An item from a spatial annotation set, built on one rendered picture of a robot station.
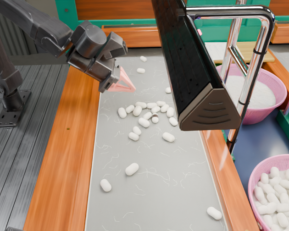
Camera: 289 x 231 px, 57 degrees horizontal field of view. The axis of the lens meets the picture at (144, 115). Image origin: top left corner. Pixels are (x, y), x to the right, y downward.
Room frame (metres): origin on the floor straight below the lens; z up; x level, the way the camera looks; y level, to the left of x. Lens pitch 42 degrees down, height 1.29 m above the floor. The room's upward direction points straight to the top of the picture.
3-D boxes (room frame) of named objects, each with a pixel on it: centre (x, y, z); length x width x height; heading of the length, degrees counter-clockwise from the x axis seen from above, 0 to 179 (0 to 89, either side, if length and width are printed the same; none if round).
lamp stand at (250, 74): (0.56, -0.15, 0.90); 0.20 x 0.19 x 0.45; 3
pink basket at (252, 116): (0.74, -0.34, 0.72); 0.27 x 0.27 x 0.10
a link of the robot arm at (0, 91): (0.73, 0.46, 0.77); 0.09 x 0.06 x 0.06; 160
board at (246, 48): (0.96, -0.33, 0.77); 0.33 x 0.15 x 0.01; 93
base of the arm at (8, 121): (0.73, 0.47, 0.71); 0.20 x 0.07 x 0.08; 3
